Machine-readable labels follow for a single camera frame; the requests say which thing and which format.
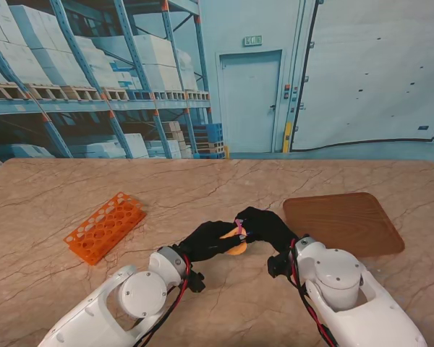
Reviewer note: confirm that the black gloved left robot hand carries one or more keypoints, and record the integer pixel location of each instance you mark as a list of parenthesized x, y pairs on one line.
[(206, 242)]

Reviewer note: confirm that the brown wooden tray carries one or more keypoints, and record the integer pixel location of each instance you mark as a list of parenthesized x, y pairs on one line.
[(347, 224)]

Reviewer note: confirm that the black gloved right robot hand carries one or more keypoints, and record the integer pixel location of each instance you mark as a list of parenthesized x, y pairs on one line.
[(271, 227)]

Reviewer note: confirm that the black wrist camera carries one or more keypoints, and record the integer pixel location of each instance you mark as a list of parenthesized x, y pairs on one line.
[(196, 282), (279, 265)]

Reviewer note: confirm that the yellow cloth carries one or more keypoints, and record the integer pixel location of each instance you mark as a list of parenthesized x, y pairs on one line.
[(237, 249)]

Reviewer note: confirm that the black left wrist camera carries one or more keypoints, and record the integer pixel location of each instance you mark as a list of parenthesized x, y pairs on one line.
[(196, 282)]

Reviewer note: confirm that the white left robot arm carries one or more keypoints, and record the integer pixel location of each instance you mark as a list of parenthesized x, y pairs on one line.
[(123, 300)]

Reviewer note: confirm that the printed warehouse backdrop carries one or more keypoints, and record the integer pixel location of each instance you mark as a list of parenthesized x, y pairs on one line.
[(238, 72)]

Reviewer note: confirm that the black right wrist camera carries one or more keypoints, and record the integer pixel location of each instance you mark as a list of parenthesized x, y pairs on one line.
[(279, 265)]

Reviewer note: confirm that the orange test tube rack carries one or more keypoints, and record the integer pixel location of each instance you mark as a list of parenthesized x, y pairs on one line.
[(105, 227)]

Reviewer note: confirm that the pink rubber band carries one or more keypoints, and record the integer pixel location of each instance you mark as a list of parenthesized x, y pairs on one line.
[(240, 227)]

